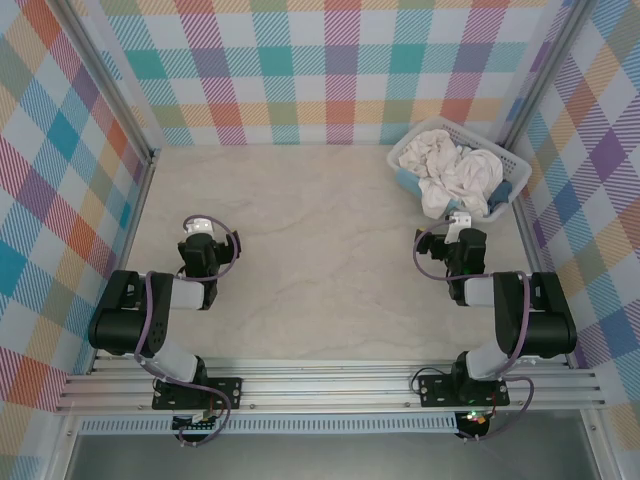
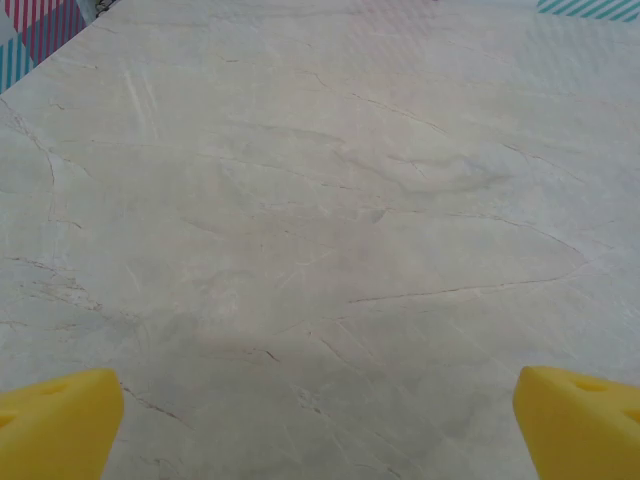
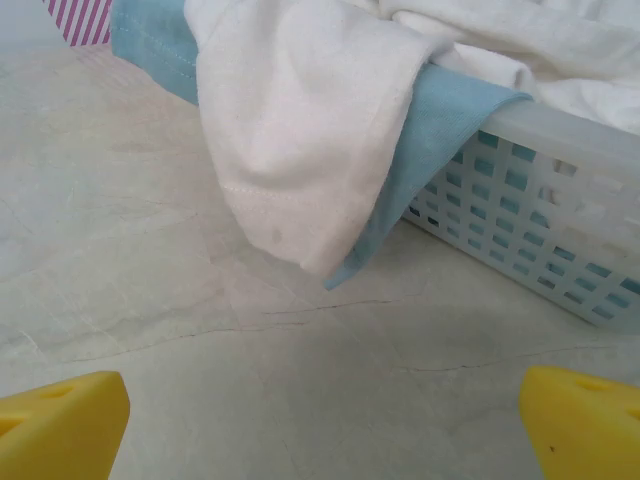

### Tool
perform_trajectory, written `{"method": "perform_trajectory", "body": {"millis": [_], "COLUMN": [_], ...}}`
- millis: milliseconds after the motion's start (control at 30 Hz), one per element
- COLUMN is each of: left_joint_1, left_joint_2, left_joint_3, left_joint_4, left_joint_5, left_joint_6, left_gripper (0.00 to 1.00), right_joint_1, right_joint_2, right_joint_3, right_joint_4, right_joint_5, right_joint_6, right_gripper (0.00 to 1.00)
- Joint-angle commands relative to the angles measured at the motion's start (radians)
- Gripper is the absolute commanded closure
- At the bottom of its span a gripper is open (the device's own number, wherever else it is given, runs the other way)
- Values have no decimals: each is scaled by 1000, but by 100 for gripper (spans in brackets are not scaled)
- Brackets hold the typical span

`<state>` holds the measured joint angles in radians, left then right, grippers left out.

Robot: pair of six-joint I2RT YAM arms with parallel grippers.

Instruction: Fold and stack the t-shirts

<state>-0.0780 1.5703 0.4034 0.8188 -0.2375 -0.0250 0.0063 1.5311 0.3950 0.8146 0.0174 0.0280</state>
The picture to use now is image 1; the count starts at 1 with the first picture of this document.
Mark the aluminium left frame post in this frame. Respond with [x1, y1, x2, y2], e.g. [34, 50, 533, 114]
[58, 0, 162, 166]

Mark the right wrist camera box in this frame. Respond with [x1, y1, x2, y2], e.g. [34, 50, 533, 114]
[446, 211, 474, 245]

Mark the grey metal panel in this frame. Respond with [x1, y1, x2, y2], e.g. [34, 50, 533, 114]
[49, 432, 616, 480]

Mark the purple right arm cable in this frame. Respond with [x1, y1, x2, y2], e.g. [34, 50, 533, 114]
[412, 222, 536, 444]

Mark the dark blue t-shirt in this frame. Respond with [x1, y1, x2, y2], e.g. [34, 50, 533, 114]
[487, 180, 515, 214]

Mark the left controller board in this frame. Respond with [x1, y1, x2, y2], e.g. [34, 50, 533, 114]
[172, 412, 221, 434]

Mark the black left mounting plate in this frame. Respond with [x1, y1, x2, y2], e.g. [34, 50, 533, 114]
[151, 376, 245, 412]

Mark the white plastic laundry basket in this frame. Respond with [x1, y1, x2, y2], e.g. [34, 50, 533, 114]
[387, 117, 532, 224]

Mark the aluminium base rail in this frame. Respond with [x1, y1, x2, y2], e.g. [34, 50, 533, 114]
[54, 355, 607, 415]

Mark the right controller board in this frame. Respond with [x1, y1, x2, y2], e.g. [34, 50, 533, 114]
[458, 409, 494, 436]

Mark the aluminium right frame post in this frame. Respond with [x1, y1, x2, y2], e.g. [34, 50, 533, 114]
[499, 0, 591, 151]

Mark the cream white towel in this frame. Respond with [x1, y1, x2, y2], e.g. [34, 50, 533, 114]
[397, 128, 505, 220]

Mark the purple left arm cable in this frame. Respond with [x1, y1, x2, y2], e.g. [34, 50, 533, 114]
[133, 214, 244, 449]

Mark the white slotted cable duct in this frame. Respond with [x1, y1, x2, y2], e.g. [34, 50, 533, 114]
[78, 410, 459, 436]

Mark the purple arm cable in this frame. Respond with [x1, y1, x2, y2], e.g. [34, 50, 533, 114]
[412, 222, 536, 444]
[133, 214, 244, 449]

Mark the aluminium frame post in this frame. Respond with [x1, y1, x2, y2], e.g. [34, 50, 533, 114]
[499, 0, 591, 151]
[58, 0, 162, 166]

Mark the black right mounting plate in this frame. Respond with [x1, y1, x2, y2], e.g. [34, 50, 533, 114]
[416, 373, 511, 409]

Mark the black mounting plate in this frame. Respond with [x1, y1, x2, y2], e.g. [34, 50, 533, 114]
[151, 376, 245, 412]
[416, 373, 511, 409]

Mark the controller board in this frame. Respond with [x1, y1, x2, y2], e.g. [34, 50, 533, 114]
[458, 409, 494, 436]
[172, 412, 221, 434]

